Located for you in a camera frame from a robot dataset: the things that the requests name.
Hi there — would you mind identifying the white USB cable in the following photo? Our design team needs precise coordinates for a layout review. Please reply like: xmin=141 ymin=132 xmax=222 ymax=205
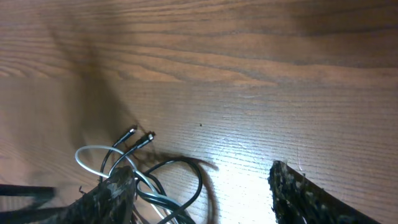
xmin=74 ymin=144 xmax=178 ymax=224

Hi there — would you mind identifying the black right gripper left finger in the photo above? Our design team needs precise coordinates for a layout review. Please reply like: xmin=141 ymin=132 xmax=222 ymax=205
xmin=37 ymin=166 xmax=136 ymax=224

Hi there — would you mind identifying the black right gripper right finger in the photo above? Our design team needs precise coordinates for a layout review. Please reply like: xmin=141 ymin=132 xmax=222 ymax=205
xmin=268 ymin=161 xmax=379 ymax=224

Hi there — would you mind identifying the black USB cable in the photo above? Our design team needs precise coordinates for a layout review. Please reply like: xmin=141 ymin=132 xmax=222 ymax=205
xmin=98 ymin=124 xmax=203 ymax=224

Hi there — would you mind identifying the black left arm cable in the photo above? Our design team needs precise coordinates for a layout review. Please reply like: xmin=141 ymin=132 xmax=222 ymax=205
xmin=0 ymin=183 xmax=57 ymax=224

